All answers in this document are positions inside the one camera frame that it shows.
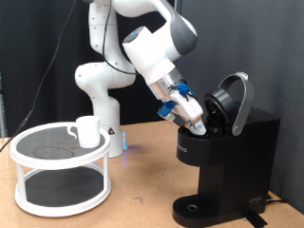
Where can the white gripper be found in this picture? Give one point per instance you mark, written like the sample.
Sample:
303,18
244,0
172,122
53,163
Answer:
188,107

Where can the black Keurig coffee machine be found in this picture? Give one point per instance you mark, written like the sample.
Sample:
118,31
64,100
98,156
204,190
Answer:
234,158

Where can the white ceramic mug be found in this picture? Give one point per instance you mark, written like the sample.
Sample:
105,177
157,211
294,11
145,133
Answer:
88,131

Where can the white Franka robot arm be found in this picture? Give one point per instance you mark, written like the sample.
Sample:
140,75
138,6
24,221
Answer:
152,47

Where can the black tape strip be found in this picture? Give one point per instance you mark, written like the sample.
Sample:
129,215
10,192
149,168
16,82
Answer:
256,219

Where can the white two-tier turntable stand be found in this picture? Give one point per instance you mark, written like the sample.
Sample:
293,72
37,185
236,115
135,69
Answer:
60,158

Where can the black curtain backdrop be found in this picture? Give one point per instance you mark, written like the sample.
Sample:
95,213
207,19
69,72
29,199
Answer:
25,47

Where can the blue mounted wrist camera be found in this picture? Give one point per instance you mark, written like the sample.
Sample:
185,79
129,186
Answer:
167,112

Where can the grey metal frame pole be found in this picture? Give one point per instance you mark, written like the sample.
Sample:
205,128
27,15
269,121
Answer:
174,79

